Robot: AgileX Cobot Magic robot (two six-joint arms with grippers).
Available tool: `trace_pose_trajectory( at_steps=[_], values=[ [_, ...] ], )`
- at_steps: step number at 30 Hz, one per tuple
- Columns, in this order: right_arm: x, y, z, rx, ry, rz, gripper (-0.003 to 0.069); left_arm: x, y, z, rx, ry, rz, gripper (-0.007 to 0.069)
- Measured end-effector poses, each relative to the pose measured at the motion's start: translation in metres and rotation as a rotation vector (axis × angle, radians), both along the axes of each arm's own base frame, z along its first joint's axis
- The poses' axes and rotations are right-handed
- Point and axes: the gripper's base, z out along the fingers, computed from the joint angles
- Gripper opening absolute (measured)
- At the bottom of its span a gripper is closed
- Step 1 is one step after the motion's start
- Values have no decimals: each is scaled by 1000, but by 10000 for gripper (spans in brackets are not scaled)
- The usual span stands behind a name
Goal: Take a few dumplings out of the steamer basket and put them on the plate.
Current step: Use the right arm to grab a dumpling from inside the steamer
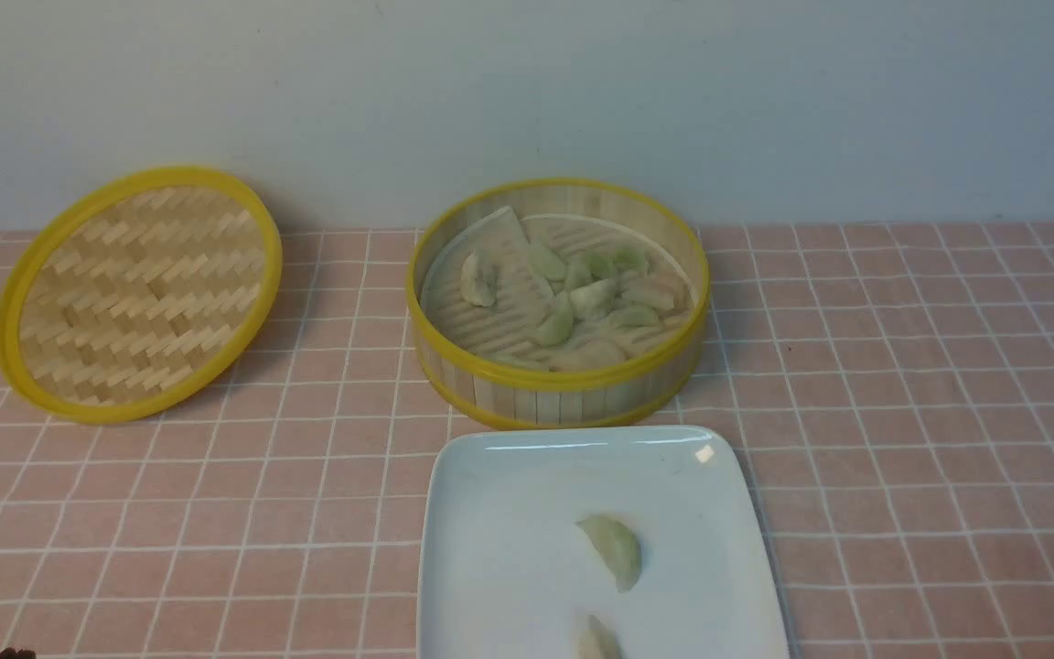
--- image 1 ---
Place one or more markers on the green dumpling steamer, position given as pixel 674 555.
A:
pixel 558 326
pixel 634 315
pixel 546 262

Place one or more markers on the dark object at bottom left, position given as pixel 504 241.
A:
pixel 17 653

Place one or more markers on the green dumpling right front steamer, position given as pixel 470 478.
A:
pixel 634 315

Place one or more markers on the pale dumpling left in steamer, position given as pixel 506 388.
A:
pixel 478 280

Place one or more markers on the pale dumpling at plate edge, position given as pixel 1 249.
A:
pixel 597 641

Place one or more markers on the white square plate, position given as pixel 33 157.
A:
pixel 506 573

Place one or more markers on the pinkish dumpling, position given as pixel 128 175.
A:
pixel 662 291

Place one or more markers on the bamboo steamer basket yellow rims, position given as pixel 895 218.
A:
pixel 512 398

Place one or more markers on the woven bamboo steamer lid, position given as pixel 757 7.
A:
pixel 139 295

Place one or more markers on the green dumpling upper steamer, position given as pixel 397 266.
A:
pixel 546 262

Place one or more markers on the green dumpling centre front steamer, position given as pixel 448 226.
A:
pixel 558 326

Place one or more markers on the pink tablecloth with white grid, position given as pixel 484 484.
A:
pixel 889 390

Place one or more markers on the pale green dumpling on plate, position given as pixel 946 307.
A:
pixel 618 547

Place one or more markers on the white-green dumpling steamer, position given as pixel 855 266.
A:
pixel 593 301

